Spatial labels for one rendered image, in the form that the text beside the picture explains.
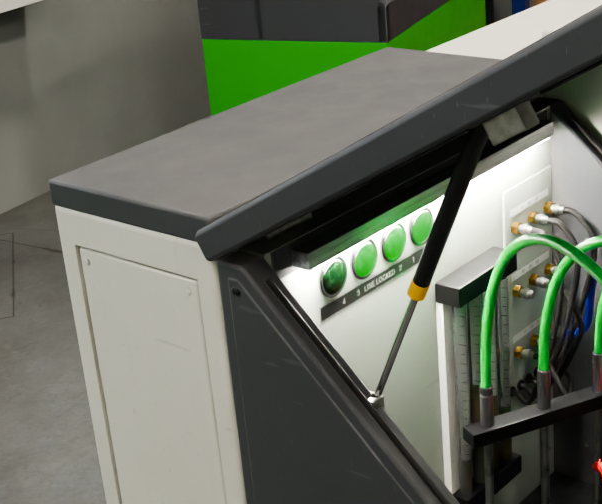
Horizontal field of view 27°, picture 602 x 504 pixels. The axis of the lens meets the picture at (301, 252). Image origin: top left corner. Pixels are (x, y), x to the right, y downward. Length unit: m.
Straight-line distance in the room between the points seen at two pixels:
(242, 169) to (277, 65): 3.78
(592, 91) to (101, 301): 0.77
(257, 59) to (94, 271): 3.81
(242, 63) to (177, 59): 1.62
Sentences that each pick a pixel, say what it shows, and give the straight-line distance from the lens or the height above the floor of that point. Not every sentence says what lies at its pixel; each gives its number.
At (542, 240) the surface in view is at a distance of 1.47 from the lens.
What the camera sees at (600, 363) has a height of 1.15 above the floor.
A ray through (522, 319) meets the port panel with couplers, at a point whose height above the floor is 1.15.
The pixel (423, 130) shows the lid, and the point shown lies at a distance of 1.12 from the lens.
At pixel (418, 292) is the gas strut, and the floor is 1.46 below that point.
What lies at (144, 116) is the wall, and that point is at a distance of 6.77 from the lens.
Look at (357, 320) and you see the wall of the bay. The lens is 1.55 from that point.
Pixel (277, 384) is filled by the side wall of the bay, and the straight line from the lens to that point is 1.40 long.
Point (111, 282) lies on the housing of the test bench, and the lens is 1.55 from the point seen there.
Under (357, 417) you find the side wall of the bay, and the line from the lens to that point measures 1.34.
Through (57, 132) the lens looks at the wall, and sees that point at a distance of 6.29.
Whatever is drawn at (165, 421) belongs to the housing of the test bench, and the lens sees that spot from 1.58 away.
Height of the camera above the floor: 1.98
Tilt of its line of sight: 23 degrees down
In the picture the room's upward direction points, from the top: 5 degrees counter-clockwise
